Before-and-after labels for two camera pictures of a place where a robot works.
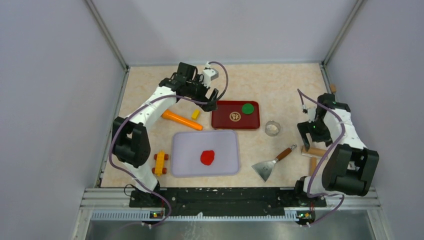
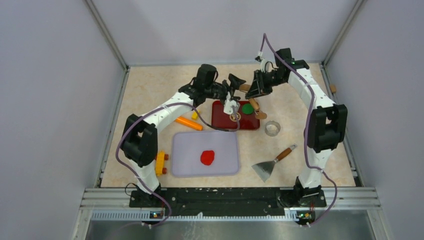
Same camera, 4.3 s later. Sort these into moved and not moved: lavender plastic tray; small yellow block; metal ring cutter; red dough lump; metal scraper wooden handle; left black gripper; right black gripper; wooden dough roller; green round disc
Moved: wooden dough roller; left black gripper; right black gripper
Not moved: metal scraper wooden handle; lavender plastic tray; small yellow block; red dough lump; metal ring cutter; green round disc
